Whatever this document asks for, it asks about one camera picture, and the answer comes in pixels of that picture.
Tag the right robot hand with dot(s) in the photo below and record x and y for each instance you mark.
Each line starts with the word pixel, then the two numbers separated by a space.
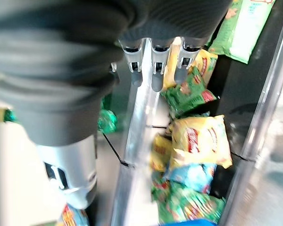
pixel 61 58

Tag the shiny green snack bag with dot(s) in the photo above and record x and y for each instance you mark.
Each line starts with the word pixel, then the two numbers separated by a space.
pixel 107 120

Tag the green packet with yellow tag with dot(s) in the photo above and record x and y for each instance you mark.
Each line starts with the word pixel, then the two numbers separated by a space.
pixel 9 115

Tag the black zip tie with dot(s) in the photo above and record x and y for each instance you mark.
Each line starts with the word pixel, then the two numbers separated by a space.
pixel 244 157
pixel 113 147

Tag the white shelf side panel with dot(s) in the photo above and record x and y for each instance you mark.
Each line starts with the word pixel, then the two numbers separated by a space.
pixel 11 169

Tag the green snack bag red label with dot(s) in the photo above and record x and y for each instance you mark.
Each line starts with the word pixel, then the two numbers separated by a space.
pixel 186 97

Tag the small yellow snack bag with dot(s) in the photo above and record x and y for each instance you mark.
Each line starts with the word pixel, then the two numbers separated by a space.
pixel 159 150

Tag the yellow snack bag red logo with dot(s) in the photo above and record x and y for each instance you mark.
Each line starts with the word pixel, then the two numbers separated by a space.
pixel 206 63

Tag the orange and blue snack bag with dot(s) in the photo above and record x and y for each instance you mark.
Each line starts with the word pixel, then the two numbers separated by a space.
pixel 72 216

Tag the large yellow chips bag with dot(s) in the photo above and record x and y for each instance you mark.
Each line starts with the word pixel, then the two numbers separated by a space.
pixel 202 141

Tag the light blue snack bag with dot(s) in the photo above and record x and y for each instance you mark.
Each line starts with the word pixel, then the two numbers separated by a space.
pixel 193 175

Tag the black shelf board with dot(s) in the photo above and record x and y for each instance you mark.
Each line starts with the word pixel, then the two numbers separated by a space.
pixel 237 91

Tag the large green white snack bag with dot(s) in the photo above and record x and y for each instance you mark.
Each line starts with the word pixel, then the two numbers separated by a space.
pixel 243 30

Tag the green snack bag red print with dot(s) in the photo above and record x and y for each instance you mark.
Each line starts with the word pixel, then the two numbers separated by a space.
pixel 193 207

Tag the clear acrylic shelf rail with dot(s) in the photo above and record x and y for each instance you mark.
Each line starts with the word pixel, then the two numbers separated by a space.
pixel 261 113
pixel 138 122

